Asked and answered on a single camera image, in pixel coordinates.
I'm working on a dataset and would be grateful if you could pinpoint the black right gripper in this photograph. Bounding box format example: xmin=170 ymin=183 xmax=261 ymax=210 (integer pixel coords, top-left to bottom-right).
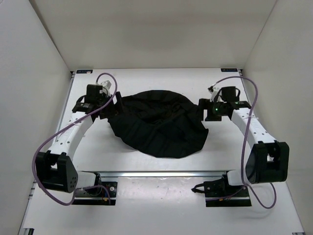
xmin=193 ymin=99 xmax=225 ymax=121

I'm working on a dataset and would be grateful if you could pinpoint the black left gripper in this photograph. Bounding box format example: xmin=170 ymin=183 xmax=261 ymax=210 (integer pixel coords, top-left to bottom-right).
xmin=100 ymin=90 xmax=130 ymax=118

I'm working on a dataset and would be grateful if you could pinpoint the black pleated skirt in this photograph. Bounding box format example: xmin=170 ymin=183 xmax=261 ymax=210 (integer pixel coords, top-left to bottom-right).
xmin=108 ymin=90 xmax=208 ymax=159

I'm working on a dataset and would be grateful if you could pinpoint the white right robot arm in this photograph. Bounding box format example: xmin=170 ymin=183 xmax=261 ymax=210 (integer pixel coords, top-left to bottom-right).
xmin=199 ymin=86 xmax=290 ymax=196

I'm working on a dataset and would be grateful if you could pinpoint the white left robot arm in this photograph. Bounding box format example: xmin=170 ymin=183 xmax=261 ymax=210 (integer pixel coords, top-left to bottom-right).
xmin=35 ymin=80 xmax=121 ymax=195

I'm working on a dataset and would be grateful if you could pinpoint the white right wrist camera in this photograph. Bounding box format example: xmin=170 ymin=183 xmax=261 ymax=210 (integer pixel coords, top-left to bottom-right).
xmin=208 ymin=84 xmax=221 ymax=102

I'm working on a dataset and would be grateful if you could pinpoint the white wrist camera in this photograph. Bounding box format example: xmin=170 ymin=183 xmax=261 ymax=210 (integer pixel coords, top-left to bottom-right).
xmin=100 ymin=80 xmax=112 ymax=96
xmin=208 ymin=84 xmax=221 ymax=102

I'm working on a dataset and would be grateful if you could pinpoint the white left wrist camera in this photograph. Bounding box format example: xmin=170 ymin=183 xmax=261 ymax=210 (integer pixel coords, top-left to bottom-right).
xmin=100 ymin=80 xmax=112 ymax=96

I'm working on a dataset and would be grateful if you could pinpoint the aluminium table frame rail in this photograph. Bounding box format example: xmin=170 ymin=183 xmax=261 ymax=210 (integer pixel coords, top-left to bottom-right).
xmin=44 ymin=68 xmax=277 ymax=179

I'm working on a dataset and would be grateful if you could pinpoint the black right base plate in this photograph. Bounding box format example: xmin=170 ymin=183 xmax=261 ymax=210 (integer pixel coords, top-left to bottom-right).
xmin=191 ymin=177 xmax=252 ymax=208

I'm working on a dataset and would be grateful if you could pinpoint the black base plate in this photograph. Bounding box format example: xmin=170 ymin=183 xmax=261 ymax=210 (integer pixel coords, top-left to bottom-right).
xmin=191 ymin=177 xmax=252 ymax=208
xmin=72 ymin=181 xmax=118 ymax=206

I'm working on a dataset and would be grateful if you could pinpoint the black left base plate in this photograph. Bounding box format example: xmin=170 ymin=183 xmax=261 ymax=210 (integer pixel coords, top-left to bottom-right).
xmin=72 ymin=181 xmax=118 ymax=206

